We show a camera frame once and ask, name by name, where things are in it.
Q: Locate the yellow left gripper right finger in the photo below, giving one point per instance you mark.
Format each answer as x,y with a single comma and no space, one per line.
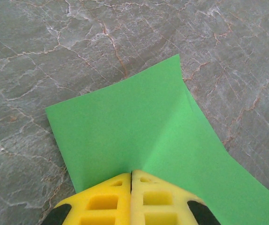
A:
162,206

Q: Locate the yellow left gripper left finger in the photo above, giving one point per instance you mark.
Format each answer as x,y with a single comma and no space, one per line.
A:
101,206

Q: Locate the green paper sheet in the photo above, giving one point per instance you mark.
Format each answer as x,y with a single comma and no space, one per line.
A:
125,122

